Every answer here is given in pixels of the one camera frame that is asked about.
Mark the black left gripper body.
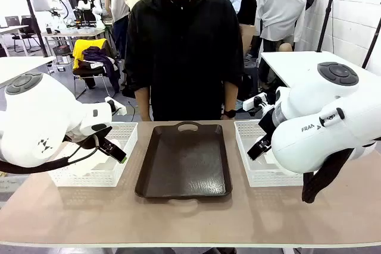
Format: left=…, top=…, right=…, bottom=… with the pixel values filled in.
left=85, top=127, right=114, bottom=150

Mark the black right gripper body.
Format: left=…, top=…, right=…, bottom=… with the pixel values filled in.
left=257, top=108, right=280, bottom=139

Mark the person's left forearm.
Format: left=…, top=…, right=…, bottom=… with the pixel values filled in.
left=221, top=80, right=239, bottom=120

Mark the person's right forearm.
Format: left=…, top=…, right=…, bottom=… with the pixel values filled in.
left=134, top=86, right=153, bottom=122

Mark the white perforated basket with sticker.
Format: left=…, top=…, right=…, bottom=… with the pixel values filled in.
left=233, top=119, right=305, bottom=188

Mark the white perforated plastic basket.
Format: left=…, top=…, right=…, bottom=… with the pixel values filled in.
left=48, top=121, right=139, bottom=188

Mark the metal chair with clothes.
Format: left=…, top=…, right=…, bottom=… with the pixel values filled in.
left=72, top=38, right=120, bottom=101

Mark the dark brown plastic tray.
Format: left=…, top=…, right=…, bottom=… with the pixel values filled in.
left=134, top=121, right=233, bottom=200

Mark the dark purple garment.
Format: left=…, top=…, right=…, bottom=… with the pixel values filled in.
left=82, top=46, right=120, bottom=89

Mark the yellow garment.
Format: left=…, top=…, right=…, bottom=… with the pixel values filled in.
left=72, top=38, right=108, bottom=70

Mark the person in black hoodie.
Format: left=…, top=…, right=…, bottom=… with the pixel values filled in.
left=123, top=0, right=245, bottom=123

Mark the white background work desk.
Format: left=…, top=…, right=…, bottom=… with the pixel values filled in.
left=40, top=26, right=105, bottom=47

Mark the mannequin in white shirt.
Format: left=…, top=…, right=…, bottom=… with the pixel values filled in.
left=256, top=0, right=308, bottom=53

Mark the black tripod stand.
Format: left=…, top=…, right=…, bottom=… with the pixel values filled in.
left=316, top=0, right=341, bottom=53

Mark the black light stand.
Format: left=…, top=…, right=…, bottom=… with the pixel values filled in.
left=21, top=0, right=49, bottom=58

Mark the black slanted tripod leg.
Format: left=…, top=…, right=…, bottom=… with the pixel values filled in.
left=361, top=15, right=381, bottom=70

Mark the mannequin in white tank top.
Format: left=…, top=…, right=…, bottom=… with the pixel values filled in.
left=104, top=0, right=131, bottom=60

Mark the black office chair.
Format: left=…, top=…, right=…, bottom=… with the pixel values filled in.
left=5, top=15, right=42, bottom=53

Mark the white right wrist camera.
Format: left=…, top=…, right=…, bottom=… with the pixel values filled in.
left=242, top=92, right=267, bottom=112

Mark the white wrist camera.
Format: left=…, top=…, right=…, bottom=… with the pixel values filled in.
left=242, top=92, right=267, bottom=112
left=104, top=96, right=127, bottom=117

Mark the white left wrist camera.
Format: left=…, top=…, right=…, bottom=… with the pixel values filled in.
left=104, top=96, right=127, bottom=117

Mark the black left arm cable sleeve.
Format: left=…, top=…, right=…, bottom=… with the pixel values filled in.
left=0, top=134, right=101, bottom=175

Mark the black arm cable sleeve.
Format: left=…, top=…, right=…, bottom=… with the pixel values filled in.
left=0, top=134, right=101, bottom=175
left=301, top=148, right=355, bottom=204

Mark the black right arm cable sleeve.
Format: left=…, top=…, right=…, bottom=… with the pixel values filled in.
left=301, top=148, right=355, bottom=204

